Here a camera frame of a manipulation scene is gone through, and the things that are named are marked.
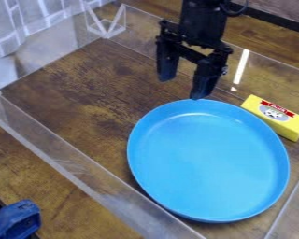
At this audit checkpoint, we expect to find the yellow brick with label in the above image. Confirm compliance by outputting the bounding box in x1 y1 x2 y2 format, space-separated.
240 94 299 142

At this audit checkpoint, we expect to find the grey checkered cloth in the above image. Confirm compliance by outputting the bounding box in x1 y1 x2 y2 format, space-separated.
0 0 115 58

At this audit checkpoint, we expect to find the clear acrylic enclosure wall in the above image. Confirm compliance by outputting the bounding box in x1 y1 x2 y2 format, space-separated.
0 0 299 239

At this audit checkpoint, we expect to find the blue round plastic tray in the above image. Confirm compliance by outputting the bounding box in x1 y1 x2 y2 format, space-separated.
127 100 290 223

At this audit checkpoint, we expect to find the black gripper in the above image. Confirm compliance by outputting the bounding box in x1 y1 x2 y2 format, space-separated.
156 0 234 100

